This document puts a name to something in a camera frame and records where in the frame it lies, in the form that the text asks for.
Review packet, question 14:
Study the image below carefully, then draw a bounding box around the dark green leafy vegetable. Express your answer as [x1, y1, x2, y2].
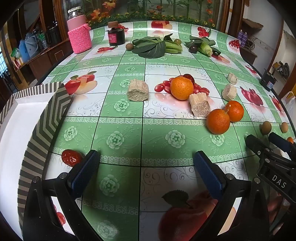
[184, 35, 222, 56]

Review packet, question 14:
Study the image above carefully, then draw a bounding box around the green bok choy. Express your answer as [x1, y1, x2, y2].
[132, 34, 183, 59]

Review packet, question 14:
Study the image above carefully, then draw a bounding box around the wooden side table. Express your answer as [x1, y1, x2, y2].
[240, 44, 258, 66]

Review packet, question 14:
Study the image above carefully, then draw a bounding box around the white plastic bag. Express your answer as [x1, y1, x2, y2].
[280, 91, 296, 116]

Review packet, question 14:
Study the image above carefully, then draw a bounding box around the corn cob with husk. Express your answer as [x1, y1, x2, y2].
[199, 43, 213, 57]

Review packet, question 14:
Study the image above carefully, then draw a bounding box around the black electronic device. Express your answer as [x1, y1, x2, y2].
[260, 71, 277, 92]

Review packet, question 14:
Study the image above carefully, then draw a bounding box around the brown egg, left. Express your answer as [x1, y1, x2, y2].
[261, 121, 272, 135]

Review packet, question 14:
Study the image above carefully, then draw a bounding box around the floral painted screen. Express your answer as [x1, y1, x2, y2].
[83, 0, 222, 26]

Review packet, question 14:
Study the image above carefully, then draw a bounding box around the white box with zigzag rim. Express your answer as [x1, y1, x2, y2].
[0, 82, 74, 232]

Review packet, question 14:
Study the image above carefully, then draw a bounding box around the grey blue kettle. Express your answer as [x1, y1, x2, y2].
[25, 32, 42, 57]

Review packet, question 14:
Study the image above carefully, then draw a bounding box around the wooden wall shelf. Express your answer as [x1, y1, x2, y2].
[242, 18, 264, 29]

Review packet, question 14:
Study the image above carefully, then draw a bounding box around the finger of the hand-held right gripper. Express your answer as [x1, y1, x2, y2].
[245, 134, 271, 160]
[268, 133, 294, 153]

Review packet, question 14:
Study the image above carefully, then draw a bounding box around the green fruit print tablecloth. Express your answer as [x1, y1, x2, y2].
[39, 20, 292, 241]

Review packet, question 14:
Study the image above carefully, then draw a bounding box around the pink knitted sleeve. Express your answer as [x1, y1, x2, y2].
[68, 23, 93, 54]

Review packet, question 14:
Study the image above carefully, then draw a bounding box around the blue plastic jug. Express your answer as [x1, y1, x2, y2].
[18, 39, 29, 63]

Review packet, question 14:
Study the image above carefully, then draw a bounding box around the pink insulated bottle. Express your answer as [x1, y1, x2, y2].
[67, 7, 86, 32]

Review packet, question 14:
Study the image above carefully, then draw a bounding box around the red jujube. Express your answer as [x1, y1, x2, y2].
[61, 149, 83, 167]

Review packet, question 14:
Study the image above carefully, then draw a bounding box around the person's right hand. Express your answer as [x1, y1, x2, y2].
[268, 195, 285, 224]

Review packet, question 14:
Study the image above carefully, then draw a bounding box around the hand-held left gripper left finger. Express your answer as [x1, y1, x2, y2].
[22, 149, 104, 241]

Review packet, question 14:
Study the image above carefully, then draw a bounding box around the black pot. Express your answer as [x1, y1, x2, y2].
[45, 22, 63, 45]

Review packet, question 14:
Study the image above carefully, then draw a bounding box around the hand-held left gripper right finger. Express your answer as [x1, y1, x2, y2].
[194, 150, 271, 241]

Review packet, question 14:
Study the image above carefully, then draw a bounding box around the black jar with red label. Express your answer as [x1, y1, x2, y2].
[108, 27, 125, 46]

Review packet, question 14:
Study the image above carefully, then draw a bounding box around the orange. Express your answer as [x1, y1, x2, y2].
[206, 109, 230, 135]
[225, 100, 245, 122]
[170, 76, 194, 101]

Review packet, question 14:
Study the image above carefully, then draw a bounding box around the wooden sideboard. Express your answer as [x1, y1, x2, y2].
[0, 0, 72, 86]

